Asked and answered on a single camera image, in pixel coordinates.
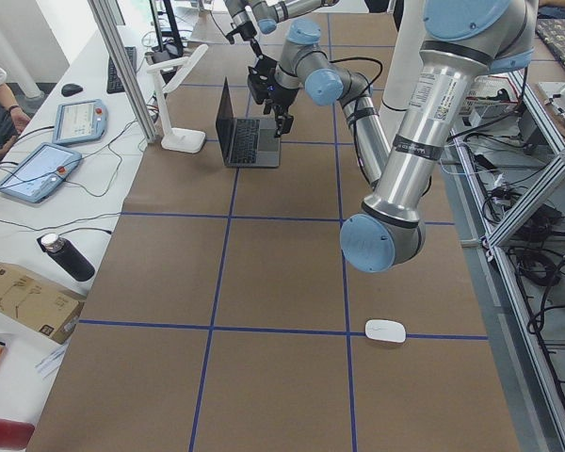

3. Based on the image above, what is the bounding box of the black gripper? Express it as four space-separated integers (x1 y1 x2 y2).
263 83 299 137
235 20 264 57

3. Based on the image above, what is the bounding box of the grey laptop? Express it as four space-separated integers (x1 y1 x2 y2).
216 79 281 169

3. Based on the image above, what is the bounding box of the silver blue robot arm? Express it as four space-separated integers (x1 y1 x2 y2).
252 1 538 272
224 0 338 58

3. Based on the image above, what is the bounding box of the white desk lamp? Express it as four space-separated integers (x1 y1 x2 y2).
146 43 209 153

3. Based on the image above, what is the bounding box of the black desk mouse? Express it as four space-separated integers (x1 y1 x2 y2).
61 83 84 97

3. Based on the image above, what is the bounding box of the white computer mouse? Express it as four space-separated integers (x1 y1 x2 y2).
364 319 407 344

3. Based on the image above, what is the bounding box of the black computer keyboard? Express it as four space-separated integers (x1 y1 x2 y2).
105 45 138 94

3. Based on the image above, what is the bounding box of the upper teach pendant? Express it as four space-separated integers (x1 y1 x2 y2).
52 99 108 145

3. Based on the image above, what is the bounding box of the teach pendant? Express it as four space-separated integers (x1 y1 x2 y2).
0 143 83 203
52 99 108 145

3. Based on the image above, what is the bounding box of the brown paper table cover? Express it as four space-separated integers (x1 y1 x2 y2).
29 13 520 451

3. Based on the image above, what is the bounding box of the lower teach pendant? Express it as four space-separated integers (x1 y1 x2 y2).
0 143 83 203

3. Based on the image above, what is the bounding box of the black bottle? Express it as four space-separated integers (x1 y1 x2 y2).
39 233 95 282

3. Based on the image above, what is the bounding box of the cardboard box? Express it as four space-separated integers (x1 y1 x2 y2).
0 263 86 344

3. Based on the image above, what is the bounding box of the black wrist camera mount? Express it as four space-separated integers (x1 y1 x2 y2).
226 24 239 44

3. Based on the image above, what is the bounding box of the black braided camera cable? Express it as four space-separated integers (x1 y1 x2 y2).
328 56 385 185

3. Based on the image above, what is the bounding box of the white central pedestal column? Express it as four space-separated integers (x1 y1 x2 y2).
381 0 425 114

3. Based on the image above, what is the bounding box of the aluminium frame post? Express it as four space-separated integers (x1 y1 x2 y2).
88 0 157 144

